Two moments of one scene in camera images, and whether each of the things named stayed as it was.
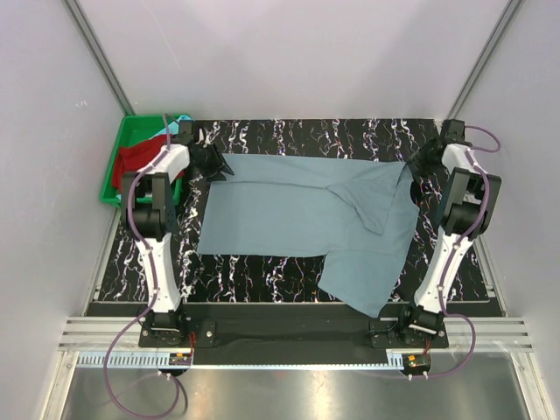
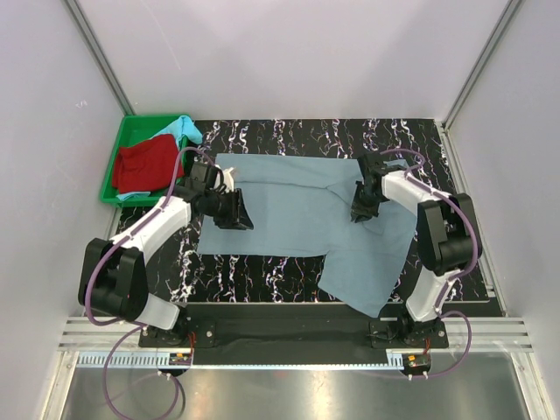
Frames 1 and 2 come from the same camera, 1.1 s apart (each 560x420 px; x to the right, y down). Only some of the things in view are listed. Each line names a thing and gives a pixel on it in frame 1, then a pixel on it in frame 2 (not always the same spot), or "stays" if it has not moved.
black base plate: x=293 y=330 stays
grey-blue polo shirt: x=359 y=216 stays
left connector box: x=180 y=359 stays
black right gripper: x=420 y=162 -> x=358 y=210
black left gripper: x=213 y=173 -> x=237 y=218
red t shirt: x=132 y=157 stays
